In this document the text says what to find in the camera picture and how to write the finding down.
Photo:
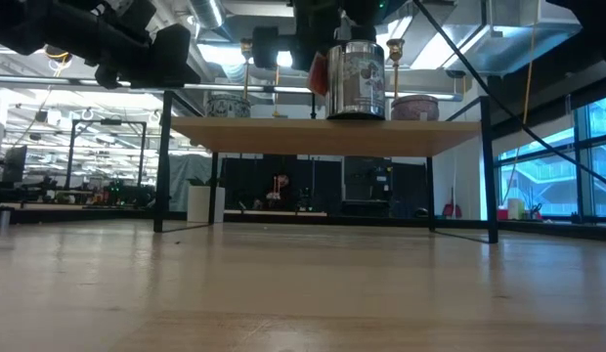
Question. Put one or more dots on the red container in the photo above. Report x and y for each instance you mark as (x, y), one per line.
(502, 214)

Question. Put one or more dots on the white container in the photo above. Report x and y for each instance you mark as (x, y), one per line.
(515, 210)

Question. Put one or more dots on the long tube light strip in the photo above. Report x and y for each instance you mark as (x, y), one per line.
(49, 80)

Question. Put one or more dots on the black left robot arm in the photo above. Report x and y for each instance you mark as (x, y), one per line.
(39, 24)

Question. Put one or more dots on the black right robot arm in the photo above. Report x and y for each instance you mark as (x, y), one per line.
(596, 24)

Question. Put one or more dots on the grey fabric cover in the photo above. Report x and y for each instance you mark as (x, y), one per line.
(186, 168)

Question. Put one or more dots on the red dustpan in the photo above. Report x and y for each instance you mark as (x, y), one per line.
(452, 210)

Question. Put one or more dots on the black curtain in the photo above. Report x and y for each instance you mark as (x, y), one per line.
(244, 176)

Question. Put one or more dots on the blue floral candle tin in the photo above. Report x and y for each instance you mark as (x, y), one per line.
(228, 106)

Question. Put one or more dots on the black computer monitor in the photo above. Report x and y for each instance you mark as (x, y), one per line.
(14, 163)

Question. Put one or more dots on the person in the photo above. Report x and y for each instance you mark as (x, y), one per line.
(278, 188)

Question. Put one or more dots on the wooden shelf with black legs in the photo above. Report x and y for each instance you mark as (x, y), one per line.
(322, 137)

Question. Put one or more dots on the black background workstation frame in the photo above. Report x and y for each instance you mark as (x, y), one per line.
(107, 122)

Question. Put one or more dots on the black candlestick holder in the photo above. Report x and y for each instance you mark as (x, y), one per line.
(313, 105)

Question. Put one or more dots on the black equipment rack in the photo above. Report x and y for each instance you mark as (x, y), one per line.
(366, 181)

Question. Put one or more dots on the gold candlestick holder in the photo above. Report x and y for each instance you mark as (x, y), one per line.
(395, 49)
(246, 83)

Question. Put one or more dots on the white pot with green plant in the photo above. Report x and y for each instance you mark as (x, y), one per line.
(200, 205)

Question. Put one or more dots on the tall silver candle tin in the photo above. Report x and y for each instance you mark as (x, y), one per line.
(357, 83)

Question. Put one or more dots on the pink floral candle tin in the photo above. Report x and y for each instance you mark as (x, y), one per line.
(414, 108)

